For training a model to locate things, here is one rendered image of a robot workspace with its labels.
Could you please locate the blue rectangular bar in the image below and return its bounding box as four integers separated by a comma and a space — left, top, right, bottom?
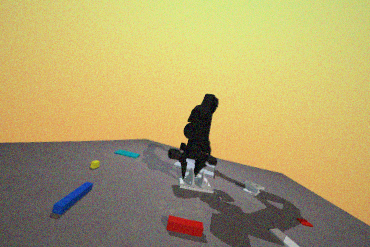
52, 181, 93, 215

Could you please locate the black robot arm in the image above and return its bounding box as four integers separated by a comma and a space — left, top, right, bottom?
180, 94, 219, 156

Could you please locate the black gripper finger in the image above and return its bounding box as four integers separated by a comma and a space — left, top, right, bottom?
194, 160, 207, 178
178, 159, 187, 179

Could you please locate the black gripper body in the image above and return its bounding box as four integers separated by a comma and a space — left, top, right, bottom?
168, 140, 217, 166

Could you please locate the red rectangular block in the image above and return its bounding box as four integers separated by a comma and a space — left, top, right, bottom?
167, 215, 203, 237

